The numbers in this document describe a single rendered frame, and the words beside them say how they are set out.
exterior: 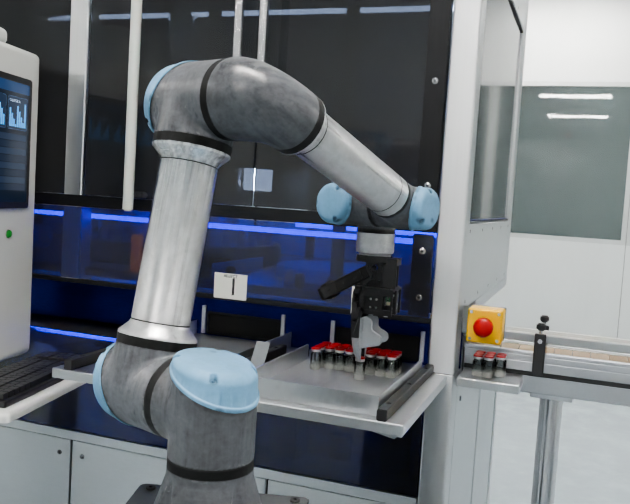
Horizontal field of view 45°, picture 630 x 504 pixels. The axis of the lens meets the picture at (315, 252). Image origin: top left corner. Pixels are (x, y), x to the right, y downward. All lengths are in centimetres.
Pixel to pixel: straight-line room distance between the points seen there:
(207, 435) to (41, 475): 124
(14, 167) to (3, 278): 26
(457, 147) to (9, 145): 102
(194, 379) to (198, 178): 29
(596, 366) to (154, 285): 101
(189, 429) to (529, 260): 536
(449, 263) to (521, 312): 465
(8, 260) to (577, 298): 495
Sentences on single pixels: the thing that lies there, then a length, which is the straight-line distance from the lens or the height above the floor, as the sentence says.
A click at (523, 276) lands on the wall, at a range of 622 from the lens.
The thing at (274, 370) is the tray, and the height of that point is 89.
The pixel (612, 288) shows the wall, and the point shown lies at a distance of 622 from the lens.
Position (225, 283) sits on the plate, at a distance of 178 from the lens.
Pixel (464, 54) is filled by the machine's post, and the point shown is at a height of 155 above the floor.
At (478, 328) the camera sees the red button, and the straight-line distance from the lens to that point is 158.
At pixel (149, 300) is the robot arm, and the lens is 108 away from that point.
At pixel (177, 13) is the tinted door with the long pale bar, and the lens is 191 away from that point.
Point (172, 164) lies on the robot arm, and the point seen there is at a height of 127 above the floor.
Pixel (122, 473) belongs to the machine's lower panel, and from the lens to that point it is 203.
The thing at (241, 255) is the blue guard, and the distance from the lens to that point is 176.
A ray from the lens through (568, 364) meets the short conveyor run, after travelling 173.
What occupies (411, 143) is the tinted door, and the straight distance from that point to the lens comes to 164.
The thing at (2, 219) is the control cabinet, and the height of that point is 114.
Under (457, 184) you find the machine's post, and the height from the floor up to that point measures 129.
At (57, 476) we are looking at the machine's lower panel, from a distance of 216.
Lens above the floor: 124
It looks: 4 degrees down
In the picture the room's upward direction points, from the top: 4 degrees clockwise
